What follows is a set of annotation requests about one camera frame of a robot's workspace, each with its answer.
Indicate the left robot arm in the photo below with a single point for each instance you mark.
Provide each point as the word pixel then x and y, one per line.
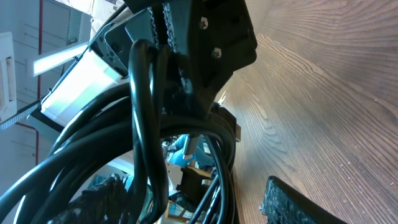
pixel 84 80

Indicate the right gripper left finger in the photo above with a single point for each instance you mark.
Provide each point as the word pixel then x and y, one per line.
pixel 106 202

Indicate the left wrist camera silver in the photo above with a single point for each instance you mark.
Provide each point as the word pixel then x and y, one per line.
pixel 114 41

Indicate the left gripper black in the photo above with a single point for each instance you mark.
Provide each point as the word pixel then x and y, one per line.
pixel 209 40

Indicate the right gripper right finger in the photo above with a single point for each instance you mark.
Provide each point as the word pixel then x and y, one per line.
pixel 283 204

